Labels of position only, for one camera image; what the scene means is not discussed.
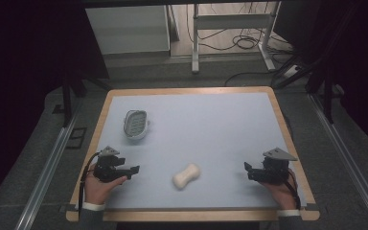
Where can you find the dark curtain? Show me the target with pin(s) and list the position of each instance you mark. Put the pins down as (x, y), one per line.
(25, 64)
(361, 64)

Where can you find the cream white soap bar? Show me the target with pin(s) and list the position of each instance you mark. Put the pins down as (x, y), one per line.
(186, 176)

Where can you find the person's right hand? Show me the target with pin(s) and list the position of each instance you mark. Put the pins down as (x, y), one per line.
(282, 193)

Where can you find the white metal desk frame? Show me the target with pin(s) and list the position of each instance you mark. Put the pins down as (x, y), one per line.
(230, 21)

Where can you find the person's left hand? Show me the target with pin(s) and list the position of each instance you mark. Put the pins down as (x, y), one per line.
(97, 189)

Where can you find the pale blue table mat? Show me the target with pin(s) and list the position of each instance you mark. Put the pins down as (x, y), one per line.
(211, 127)

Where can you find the white power strip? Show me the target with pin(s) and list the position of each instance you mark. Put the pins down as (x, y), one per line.
(291, 71)

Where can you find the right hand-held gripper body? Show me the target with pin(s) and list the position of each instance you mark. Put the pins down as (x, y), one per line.
(274, 169)

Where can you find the aluminium floor rail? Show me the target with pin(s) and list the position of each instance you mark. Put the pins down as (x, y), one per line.
(44, 179)
(348, 159)

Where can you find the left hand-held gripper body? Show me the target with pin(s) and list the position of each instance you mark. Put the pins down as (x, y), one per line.
(106, 170)

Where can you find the white cabinet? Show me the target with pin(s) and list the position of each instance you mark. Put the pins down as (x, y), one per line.
(127, 29)

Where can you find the grey oval soap dish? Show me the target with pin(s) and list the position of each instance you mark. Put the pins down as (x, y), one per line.
(136, 124)

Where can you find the black metal stand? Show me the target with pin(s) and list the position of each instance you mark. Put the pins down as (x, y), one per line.
(327, 96)
(67, 102)

